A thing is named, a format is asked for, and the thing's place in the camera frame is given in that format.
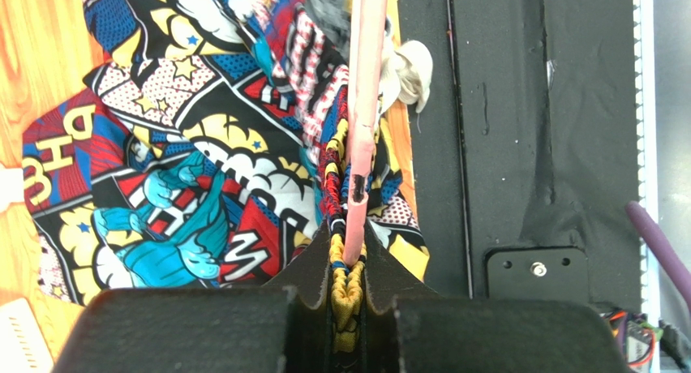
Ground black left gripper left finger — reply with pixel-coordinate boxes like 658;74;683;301
54;225;332;372

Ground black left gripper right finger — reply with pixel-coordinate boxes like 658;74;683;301
363;227;628;372

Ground comic print shorts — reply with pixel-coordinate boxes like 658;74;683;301
22;0;433;372

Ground white plastic file organizer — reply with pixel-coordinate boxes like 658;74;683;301
1;298;54;373

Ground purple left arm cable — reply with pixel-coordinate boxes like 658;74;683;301
624;200;691;315

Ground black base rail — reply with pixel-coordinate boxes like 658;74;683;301
397;0;659;317

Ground white metal clothes rack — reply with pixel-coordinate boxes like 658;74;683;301
0;164;24;212

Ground pink wire hanger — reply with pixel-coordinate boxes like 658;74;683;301
343;0;388;267

